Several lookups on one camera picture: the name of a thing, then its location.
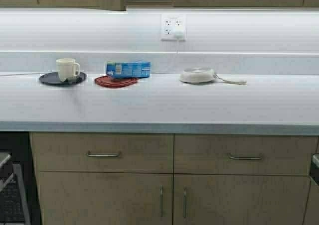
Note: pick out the left lower drawer front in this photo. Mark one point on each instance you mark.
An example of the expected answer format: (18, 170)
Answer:
(102, 152)

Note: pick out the drawer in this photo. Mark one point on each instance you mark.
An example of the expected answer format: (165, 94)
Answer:
(102, 152)
(243, 155)

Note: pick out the stainless steel microwave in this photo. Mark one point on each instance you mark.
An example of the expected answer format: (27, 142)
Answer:
(13, 202)

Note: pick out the red plastic lid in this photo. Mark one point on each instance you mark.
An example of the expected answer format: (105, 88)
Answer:
(109, 82)

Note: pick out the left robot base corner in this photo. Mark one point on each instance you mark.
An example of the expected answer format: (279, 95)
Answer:
(6, 170)

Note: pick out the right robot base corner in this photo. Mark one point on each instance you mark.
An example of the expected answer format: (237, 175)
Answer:
(314, 170)

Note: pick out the white mug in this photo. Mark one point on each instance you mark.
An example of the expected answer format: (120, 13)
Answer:
(67, 68)

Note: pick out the dark round plate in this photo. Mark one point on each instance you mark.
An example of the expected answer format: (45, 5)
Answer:
(53, 79)

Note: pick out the blue zip bag box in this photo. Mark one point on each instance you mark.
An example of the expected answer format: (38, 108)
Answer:
(128, 69)

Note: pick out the right lower drawer front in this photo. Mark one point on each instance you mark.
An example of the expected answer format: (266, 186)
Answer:
(243, 155)

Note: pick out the white frying pan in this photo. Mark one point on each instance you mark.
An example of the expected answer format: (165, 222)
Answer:
(204, 75)

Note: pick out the white wall outlet plate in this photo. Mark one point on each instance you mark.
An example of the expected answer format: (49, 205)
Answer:
(170, 22)

